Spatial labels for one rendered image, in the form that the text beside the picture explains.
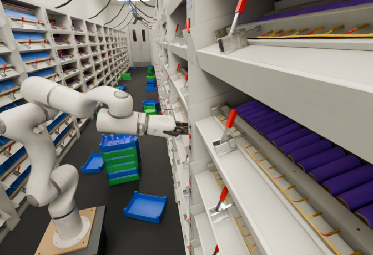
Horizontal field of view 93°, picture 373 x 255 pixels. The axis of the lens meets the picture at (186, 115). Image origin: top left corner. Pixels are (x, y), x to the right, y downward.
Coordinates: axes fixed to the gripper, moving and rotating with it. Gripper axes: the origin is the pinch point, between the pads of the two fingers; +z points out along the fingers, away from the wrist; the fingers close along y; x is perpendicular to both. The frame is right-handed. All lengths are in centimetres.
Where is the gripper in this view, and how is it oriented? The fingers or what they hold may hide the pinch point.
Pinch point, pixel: (186, 128)
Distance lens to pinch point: 69.3
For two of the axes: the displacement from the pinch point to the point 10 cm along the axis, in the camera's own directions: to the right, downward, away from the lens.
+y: -1.9, -3.8, 9.0
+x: -1.9, 9.2, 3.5
